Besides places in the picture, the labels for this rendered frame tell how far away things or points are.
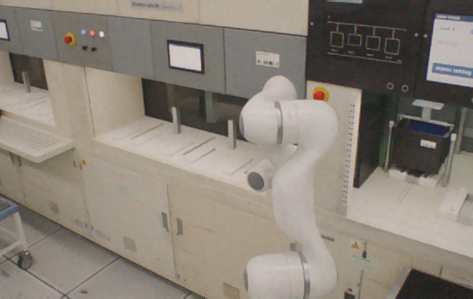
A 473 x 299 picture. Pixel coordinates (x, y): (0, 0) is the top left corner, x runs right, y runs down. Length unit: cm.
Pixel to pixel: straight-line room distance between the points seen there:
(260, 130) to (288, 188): 15
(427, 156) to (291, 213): 116
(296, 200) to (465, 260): 91
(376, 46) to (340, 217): 70
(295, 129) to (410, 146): 118
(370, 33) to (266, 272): 87
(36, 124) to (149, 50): 125
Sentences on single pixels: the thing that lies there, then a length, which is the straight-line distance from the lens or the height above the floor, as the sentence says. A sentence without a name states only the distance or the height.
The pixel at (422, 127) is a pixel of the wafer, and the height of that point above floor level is 108.
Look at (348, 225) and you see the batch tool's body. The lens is 195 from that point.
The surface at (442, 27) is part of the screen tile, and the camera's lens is 158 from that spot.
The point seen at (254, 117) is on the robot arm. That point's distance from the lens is 105.
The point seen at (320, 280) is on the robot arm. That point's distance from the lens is 118.
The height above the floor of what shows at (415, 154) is 101.
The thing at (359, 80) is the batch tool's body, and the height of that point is 143.
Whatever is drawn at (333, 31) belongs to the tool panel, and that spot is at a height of 159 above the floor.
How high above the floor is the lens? 192
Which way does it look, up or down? 25 degrees down
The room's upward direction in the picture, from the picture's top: 2 degrees counter-clockwise
